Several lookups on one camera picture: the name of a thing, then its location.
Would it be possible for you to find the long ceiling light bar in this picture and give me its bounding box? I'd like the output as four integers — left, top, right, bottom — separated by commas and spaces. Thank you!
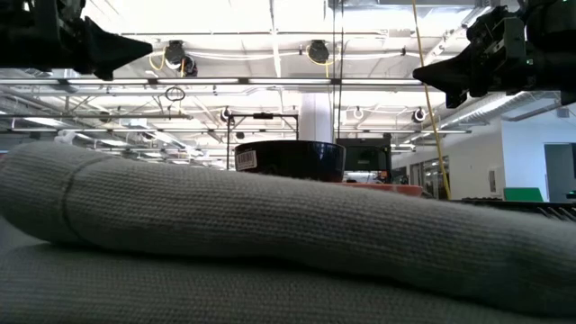
0, 77, 424, 87

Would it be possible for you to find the dark bowl with barcode sticker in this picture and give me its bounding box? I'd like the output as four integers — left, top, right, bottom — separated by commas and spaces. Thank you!
234, 139, 347, 184

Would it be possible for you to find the green panel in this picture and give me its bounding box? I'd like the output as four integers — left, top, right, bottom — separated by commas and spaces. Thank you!
502, 186, 545, 203

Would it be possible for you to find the hanging black cable coil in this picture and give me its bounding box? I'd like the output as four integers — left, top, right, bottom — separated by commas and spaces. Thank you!
164, 85, 186, 103

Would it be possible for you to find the grey folded cloth napkin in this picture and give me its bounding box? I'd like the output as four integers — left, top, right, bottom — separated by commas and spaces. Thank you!
0, 141, 576, 324

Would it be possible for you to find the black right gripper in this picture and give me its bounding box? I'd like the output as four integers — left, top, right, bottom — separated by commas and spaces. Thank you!
412, 6, 536, 109

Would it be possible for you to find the silver ventilation duct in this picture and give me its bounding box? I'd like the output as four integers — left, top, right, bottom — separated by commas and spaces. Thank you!
438, 89, 548, 128

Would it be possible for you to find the black table frame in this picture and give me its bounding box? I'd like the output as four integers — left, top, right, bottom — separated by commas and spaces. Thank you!
449, 196, 576, 222

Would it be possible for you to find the grey door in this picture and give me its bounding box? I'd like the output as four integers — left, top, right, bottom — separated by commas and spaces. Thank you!
544, 142, 576, 203

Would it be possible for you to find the black ceiling cord reel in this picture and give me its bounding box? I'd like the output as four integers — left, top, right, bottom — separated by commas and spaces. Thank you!
306, 39, 331, 65
163, 39, 199, 77

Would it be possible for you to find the yellow cable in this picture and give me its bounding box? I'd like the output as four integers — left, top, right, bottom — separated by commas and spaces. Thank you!
411, 0, 453, 201

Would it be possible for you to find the orange round plate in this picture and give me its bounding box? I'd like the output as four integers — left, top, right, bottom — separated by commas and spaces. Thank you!
335, 181, 425, 198

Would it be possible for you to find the black monitor on stand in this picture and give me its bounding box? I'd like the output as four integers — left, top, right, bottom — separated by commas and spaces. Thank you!
336, 138, 392, 184

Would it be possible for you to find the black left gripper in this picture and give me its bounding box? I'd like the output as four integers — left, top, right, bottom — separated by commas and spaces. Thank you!
0, 0, 153, 81

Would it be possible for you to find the black metal frame stand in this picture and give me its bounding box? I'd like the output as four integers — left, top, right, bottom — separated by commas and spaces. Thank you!
226, 112, 301, 172

